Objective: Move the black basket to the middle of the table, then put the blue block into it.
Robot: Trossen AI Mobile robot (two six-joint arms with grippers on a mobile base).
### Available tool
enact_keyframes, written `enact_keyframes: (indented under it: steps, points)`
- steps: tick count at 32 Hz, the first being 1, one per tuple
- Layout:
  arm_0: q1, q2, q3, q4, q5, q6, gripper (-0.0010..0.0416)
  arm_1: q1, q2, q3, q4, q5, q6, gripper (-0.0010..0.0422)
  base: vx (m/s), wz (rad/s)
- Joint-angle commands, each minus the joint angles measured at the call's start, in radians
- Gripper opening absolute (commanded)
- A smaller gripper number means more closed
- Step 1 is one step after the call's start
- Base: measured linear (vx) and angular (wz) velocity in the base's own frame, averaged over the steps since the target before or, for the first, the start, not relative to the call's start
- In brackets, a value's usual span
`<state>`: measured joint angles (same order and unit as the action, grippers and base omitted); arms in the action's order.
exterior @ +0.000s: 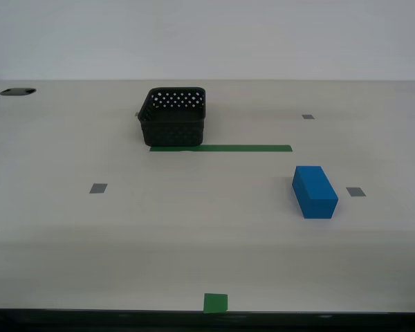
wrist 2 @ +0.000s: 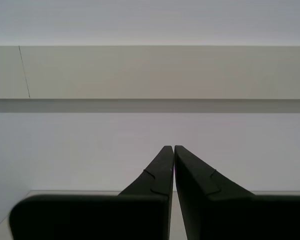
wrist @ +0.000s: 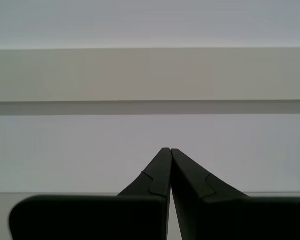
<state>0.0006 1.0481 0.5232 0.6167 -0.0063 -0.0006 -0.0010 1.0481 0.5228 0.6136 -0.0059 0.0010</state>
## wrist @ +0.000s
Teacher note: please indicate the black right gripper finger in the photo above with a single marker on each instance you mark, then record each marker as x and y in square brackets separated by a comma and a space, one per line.
[95, 217]
[235, 220]

